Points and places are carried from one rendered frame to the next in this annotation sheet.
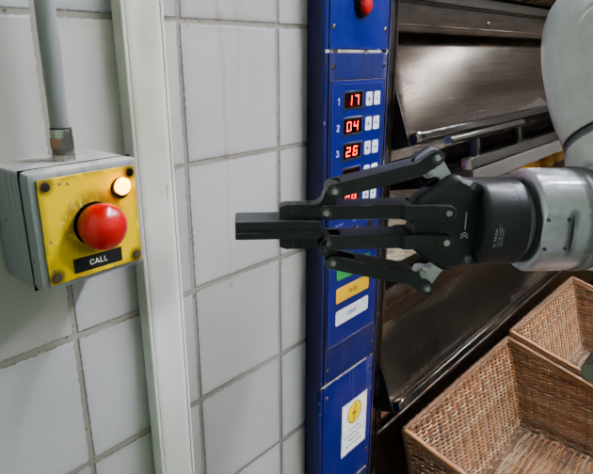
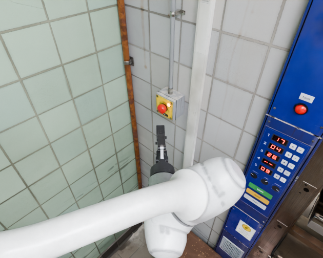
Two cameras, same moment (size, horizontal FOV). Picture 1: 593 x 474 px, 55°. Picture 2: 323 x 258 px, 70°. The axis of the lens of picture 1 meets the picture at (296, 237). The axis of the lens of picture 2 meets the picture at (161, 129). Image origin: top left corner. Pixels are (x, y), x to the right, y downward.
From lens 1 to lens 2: 88 cm
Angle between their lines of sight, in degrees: 80
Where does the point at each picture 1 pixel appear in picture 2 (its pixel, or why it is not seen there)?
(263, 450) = not seen: hidden behind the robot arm
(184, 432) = (188, 163)
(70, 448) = (170, 141)
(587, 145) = not seen: hidden behind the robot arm
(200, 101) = (215, 100)
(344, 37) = (281, 115)
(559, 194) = (151, 179)
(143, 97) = (193, 90)
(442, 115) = not seen: outside the picture
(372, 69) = (300, 137)
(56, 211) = (158, 101)
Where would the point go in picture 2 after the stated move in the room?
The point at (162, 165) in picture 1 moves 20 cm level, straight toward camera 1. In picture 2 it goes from (195, 107) to (144, 113)
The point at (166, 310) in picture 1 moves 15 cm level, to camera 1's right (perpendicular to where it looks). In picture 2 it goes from (189, 136) to (191, 163)
